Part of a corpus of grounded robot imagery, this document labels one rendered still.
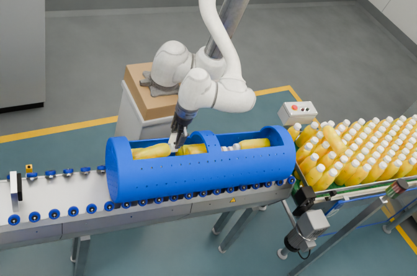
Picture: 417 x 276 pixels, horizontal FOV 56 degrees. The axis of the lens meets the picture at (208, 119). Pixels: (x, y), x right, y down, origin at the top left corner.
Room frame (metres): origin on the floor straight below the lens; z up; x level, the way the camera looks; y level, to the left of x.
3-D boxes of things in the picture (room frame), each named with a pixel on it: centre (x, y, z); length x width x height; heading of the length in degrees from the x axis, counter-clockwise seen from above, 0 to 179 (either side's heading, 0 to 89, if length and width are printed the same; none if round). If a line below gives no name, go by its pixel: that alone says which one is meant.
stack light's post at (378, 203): (1.44, -1.00, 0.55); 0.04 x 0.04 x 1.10; 36
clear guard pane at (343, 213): (1.66, -1.15, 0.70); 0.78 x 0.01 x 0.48; 126
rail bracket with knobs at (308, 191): (1.37, -0.63, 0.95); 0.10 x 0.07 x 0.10; 36
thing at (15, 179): (0.71, 0.59, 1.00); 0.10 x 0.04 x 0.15; 36
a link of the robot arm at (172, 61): (1.55, 0.29, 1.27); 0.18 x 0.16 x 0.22; 110
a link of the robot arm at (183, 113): (1.09, 0.10, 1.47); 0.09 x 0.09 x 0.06
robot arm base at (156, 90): (1.54, 0.32, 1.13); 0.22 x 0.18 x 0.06; 131
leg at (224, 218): (1.52, -0.39, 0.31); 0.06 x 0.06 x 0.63; 36
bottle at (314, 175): (1.48, -0.65, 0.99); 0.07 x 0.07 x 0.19
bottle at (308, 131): (1.78, -0.58, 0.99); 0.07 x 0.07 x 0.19
